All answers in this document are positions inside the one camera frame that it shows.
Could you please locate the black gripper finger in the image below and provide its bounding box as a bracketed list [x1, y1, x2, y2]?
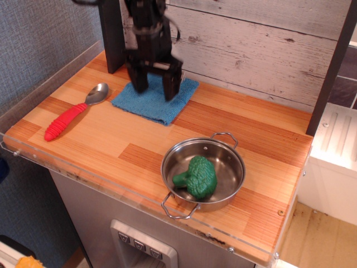
[127, 64, 148, 93]
[162, 71, 181, 101]

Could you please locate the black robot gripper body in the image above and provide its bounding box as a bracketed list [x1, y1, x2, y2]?
[126, 26, 182, 76]

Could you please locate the blue cloth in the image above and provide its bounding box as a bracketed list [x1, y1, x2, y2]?
[112, 74, 199, 126]

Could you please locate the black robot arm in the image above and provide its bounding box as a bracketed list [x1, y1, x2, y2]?
[124, 1, 183, 101]

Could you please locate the stainless steel pan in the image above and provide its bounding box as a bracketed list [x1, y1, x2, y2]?
[161, 132, 245, 219]

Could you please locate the green toy broccoli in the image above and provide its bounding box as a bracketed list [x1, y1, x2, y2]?
[172, 156, 218, 199]

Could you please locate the clear acrylic table guard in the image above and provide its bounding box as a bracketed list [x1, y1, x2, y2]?
[3, 42, 312, 267]

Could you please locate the grey cabinet button panel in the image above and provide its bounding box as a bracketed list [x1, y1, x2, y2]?
[110, 219, 179, 267]

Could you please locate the yellow object bottom left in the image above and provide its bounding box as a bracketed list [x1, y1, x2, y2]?
[15, 256, 44, 268]

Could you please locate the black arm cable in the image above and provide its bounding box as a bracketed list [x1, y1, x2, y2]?
[164, 15, 182, 42]

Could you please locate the red handled metal spoon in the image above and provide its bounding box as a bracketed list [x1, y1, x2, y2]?
[44, 83, 109, 141]

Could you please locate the dark left shelf post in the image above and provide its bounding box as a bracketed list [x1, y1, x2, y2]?
[98, 0, 126, 74]

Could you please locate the dark shelf post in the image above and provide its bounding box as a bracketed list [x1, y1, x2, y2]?
[306, 0, 356, 136]
[98, 0, 126, 74]

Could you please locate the dark right shelf post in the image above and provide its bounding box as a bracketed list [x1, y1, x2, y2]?
[306, 0, 356, 136]

